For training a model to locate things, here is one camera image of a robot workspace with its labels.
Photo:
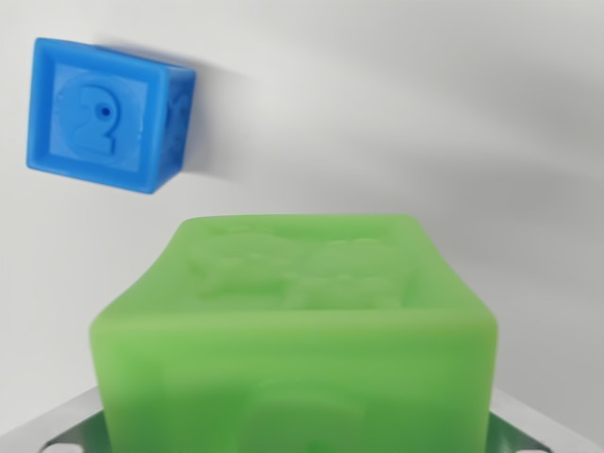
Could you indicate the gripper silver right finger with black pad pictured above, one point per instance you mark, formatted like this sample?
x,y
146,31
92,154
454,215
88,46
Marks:
x,y
528,429

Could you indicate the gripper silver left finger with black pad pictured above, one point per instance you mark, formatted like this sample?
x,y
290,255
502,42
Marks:
x,y
71,429

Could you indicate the blue embossed toy cube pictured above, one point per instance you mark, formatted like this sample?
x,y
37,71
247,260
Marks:
x,y
104,113

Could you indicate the green embossed toy cube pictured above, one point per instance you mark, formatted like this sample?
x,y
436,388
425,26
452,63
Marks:
x,y
292,340

